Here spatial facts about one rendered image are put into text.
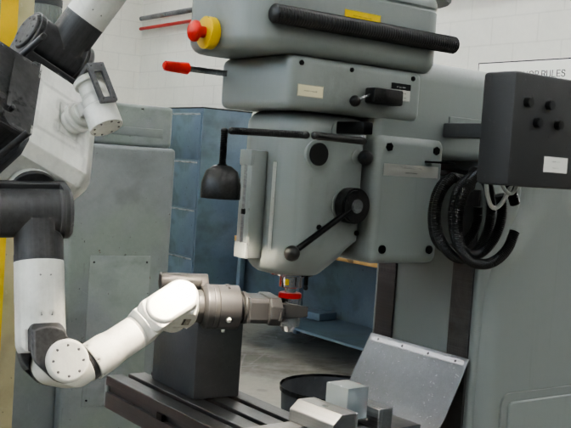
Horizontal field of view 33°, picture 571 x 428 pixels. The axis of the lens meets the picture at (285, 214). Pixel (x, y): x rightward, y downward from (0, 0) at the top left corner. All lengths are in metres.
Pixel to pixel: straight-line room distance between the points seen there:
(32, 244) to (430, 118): 0.83
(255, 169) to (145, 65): 9.91
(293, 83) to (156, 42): 9.79
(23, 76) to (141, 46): 9.95
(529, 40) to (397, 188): 5.22
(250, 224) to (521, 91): 0.56
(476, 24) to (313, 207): 5.72
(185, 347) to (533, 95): 0.97
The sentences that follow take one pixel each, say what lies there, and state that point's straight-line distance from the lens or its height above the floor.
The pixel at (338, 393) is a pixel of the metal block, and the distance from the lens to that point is 1.81.
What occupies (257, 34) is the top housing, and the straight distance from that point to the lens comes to 1.75.
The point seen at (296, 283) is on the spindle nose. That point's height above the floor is 1.29.
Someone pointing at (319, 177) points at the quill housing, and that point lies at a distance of 1.85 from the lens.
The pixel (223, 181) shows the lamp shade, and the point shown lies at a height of 1.49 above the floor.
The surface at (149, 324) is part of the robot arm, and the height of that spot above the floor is 1.21.
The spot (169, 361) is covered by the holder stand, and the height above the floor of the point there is 1.04.
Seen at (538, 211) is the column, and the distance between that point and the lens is 2.17.
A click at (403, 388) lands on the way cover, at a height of 1.05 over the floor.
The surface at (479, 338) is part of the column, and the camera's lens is 2.10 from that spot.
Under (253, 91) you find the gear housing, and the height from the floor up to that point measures 1.66.
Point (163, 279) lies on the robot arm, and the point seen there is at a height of 1.29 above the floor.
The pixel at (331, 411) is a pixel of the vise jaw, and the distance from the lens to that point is 1.77.
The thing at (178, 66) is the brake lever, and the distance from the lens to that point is 1.89.
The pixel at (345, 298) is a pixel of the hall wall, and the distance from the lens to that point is 8.40.
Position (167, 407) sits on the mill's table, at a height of 0.98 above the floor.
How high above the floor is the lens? 1.53
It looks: 3 degrees down
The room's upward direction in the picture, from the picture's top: 4 degrees clockwise
